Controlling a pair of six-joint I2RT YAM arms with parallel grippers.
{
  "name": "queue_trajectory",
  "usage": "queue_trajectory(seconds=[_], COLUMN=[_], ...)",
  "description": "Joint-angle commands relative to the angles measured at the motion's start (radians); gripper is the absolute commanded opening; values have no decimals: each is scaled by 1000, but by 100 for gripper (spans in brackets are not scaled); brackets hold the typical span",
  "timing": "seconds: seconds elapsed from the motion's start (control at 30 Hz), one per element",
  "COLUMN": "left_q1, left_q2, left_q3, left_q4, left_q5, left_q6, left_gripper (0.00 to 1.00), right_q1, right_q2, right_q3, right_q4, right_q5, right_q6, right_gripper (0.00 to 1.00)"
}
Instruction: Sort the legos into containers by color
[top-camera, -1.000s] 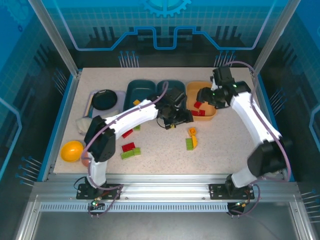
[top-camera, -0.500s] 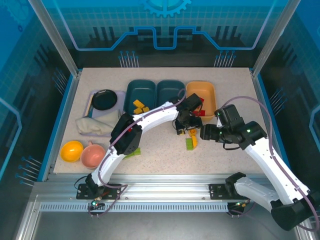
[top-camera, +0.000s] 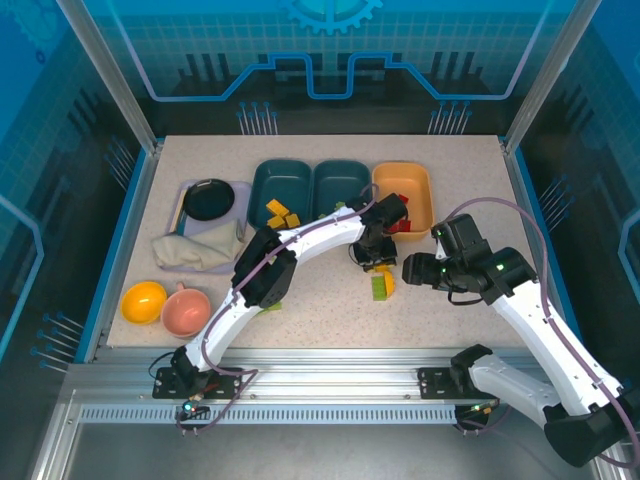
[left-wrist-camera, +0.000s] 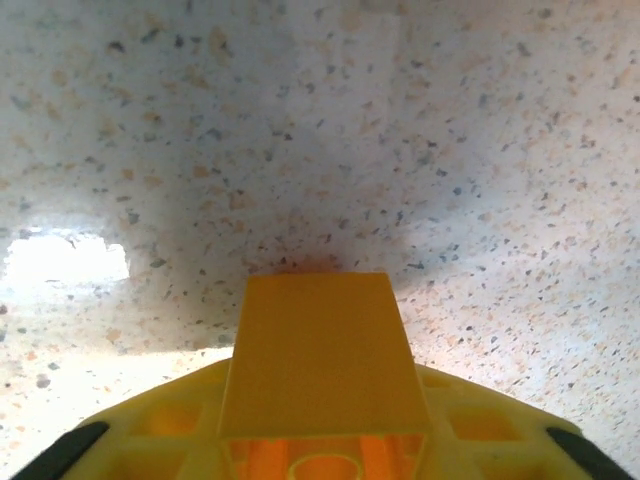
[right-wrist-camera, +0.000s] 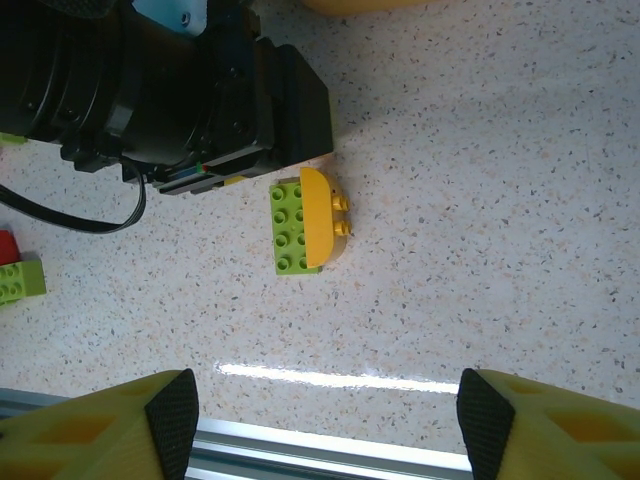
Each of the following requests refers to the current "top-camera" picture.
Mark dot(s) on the yellow bowl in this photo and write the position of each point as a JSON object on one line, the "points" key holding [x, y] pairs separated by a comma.
{"points": [[142, 302]]}

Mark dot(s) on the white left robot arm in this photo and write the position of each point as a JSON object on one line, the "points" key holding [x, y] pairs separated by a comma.
{"points": [[320, 237]]}

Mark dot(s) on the aluminium table side rail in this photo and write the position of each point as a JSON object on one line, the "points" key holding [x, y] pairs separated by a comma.
{"points": [[131, 225], [522, 200]]}

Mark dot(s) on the red lego brick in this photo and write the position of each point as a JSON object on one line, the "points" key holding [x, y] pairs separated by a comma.
{"points": [[403, 199], [400, 226]]}

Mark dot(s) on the beige cloth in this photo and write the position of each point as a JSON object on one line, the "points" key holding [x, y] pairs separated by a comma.
{"points": [[200, 247]]}

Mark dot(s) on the small green lego brick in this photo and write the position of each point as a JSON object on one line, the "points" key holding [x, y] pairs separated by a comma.
{"points": [[340, 205], [272, 307]]}

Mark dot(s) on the aluminium frame post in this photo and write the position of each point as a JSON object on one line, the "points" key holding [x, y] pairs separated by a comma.
{"points": [[542, 75], [112, 75]]}

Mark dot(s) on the small power connector board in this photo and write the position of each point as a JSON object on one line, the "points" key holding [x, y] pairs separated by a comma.
{"points": [[192, 409], [480, 411]]}

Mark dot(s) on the small orange lego brick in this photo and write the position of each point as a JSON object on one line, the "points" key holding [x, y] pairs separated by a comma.
{"points": [[382, 270]]}

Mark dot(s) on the curved yellow lego brick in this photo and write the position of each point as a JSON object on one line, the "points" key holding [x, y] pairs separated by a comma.
{"points": [[391, 286]]}

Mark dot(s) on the teal rectangular container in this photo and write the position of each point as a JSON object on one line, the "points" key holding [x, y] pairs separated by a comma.
{"points": [[280, 180], [335, 182]]}

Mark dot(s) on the pink cup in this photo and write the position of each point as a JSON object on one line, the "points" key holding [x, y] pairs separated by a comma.
{"points": [[185, 312]]}

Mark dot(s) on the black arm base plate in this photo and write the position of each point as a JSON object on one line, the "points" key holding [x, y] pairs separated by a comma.
{"points": [[432, 385], [161, 387]]}

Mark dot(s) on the long yellow lego brick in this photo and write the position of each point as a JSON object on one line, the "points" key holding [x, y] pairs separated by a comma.
{"points": [[276, 205]]}

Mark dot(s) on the lavender tray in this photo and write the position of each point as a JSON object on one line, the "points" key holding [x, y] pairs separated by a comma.
{"points": [[242, 192]]}

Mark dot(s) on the tall green lego brick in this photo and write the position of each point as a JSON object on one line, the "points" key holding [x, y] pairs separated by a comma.
{"points": [[378, 290]]}

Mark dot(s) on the black round plate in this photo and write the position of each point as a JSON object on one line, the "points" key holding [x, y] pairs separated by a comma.
{"points": [[210, 200]]}

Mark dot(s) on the yellow rectangular container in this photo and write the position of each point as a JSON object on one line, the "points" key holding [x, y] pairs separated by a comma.
{"points": [[400, 177]]}

